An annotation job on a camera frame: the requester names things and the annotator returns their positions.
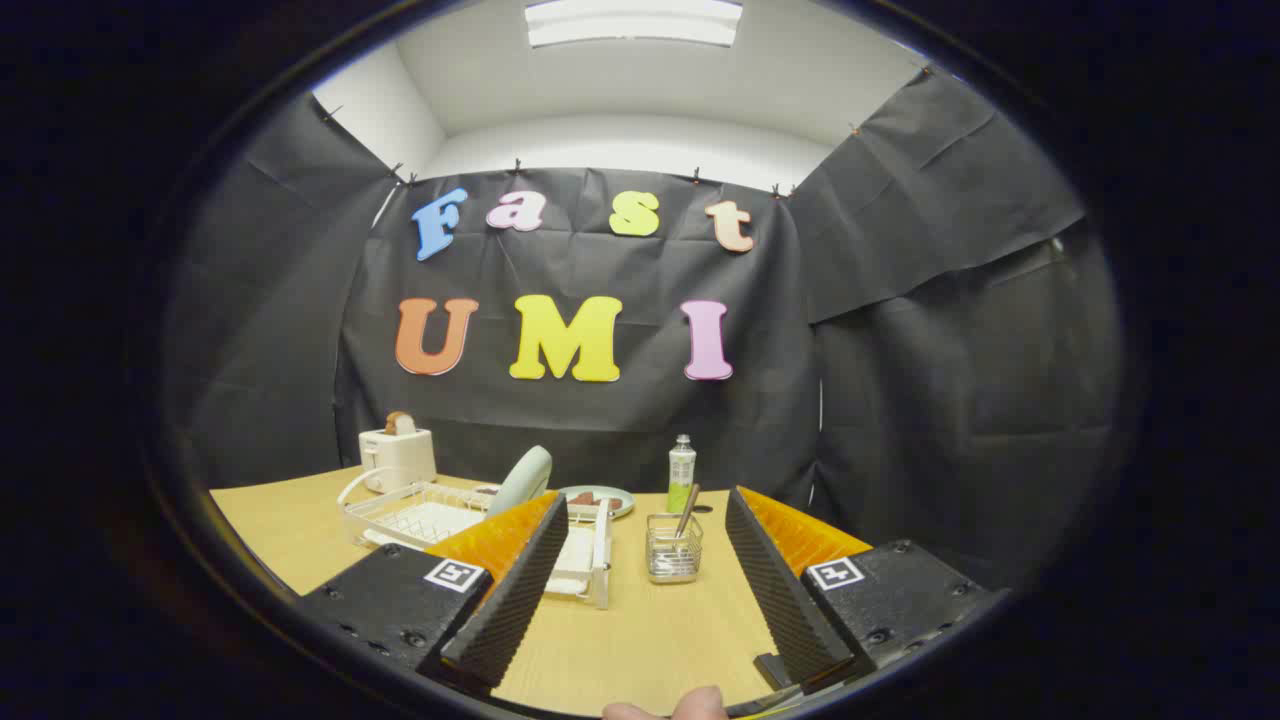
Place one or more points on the clear plastic basket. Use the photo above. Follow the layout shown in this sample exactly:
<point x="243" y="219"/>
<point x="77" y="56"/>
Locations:
<point x="660" y="560"/>

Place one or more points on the ceiling light panel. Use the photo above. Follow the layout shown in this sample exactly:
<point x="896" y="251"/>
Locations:
<point x="630" y="25"/>

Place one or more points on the toast bread slice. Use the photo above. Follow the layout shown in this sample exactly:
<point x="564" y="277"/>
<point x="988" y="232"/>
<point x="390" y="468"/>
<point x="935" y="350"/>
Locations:
<point x="398" y="422"/>

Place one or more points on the green drink bottle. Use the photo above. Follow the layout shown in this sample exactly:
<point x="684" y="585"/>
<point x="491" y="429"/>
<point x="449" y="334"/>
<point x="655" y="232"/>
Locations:
<point x="681" y="470"/>

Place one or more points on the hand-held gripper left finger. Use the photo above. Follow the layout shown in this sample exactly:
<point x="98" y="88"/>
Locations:
<point x="510" y="610"/>

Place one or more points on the deep pale green plate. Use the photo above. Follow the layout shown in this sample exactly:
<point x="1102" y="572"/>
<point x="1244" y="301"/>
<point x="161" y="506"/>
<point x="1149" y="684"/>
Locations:
<point x="525" y="480"/>

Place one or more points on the flat light green dish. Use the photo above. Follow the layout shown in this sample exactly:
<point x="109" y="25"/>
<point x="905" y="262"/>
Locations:
<point x="624" y="502"/>

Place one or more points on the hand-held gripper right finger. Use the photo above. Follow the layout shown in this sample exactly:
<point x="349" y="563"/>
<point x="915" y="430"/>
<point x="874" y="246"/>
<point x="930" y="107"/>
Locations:
<point x="785" y="600"/>

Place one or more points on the white toaster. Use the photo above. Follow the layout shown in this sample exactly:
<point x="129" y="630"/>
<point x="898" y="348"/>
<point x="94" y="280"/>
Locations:
<point x="400" y="455"/>

